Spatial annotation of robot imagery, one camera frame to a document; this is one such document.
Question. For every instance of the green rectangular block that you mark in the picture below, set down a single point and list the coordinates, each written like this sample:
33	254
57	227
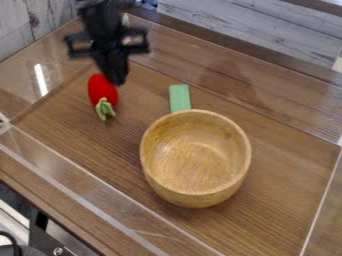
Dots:
179	98

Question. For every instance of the red plush strawberry toy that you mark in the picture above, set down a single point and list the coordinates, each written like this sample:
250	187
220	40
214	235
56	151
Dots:
103	96

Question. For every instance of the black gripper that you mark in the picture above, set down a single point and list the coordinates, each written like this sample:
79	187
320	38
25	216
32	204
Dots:
107	33

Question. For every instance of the black table leg clamp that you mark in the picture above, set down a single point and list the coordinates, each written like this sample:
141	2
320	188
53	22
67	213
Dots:
40	240

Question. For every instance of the wooden bowl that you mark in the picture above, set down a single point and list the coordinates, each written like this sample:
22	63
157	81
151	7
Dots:
195	155

